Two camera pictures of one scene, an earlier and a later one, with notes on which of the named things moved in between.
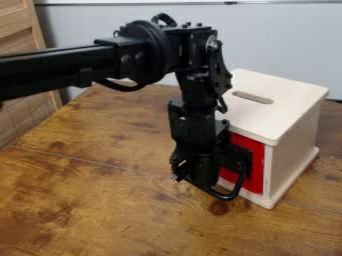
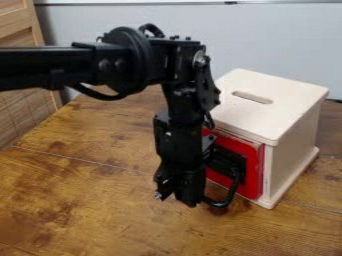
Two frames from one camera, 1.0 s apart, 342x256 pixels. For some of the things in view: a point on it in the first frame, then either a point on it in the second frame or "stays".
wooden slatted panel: x=22 y=37 stays
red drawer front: x=256 y=174 stays
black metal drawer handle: x=244 y=153 to x=225 y=167
